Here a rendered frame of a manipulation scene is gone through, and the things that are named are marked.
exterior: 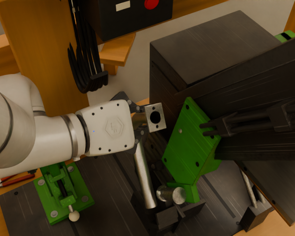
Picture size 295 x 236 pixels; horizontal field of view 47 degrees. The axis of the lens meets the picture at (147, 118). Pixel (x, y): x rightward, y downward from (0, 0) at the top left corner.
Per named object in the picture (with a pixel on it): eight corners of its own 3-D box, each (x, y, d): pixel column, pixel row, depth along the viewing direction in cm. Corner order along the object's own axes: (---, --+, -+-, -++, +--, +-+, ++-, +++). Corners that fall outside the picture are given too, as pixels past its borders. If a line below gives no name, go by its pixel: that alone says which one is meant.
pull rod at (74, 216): (82, 219, 89) (78, 210, 85) (71, 224, 89) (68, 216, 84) (74, 202, 93) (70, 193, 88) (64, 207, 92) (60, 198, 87)
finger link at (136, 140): (136, 144, 69) (163, 137, 72) (133, 129, 69) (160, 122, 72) (129, 143, 72) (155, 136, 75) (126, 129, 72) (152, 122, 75)
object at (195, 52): (253, 125, 113) (285, 44, 87) (177, 164, 104) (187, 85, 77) (220, 91, 123) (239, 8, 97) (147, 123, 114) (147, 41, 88)
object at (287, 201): (342, 193, 76) (348, 187, 73) (288, 228, 71) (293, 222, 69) (232, 84, 97) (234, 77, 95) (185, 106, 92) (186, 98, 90)
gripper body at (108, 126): (87, 163, 61) (140, 148, 67) (76, 107, 60) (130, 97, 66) (73, 159, 68) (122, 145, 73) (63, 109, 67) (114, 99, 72)
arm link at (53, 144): (51, 118, 67) (64, 162, 66) (-21, 132, 61) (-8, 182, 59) (62, 105, 60) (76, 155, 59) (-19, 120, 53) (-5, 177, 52)
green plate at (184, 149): (212, 186, 83) (249, 126, 69) (185, 197, 79) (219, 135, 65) (186, 151, 89) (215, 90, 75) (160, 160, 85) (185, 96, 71)
